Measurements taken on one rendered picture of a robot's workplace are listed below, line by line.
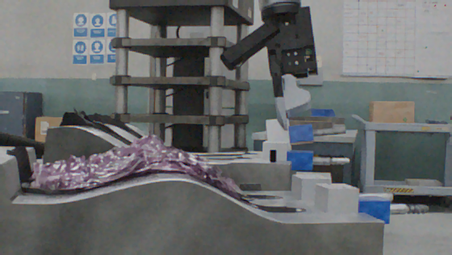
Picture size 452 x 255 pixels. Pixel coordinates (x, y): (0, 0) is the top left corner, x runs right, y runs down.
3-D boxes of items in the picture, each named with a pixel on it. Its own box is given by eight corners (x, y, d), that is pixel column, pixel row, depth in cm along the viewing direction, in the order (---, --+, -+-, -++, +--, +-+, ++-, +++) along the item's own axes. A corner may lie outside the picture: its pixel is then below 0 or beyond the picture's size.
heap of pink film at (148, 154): (235, 190, 90) (236, 131, 90) (264, 211, 73) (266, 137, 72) (35, 188, 88) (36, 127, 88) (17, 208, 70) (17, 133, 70)
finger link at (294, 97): (313, 120, 109) (307, 68, 112) (277, 124, 110) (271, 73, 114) (314, 127, 112) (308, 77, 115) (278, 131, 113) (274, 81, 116)
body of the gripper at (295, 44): (318, 70, 112) (308, 0, 113) (266, 77, 114) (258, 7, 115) (318, 79, 119) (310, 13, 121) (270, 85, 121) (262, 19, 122)
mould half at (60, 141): (295, 202, 124) (297, 127, 123) (287, 225, 99) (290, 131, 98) (38, 189, 134) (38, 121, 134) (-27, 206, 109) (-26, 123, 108)
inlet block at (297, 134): (346, 147, 116) (343, 116, 117) (347, 144, 111) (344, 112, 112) (270, 154, 119) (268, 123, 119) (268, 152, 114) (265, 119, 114)
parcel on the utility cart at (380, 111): (407, 130, 692) (408, 102, 690) (413, 131, 660) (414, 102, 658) (368, 128, 698) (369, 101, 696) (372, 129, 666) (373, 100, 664)
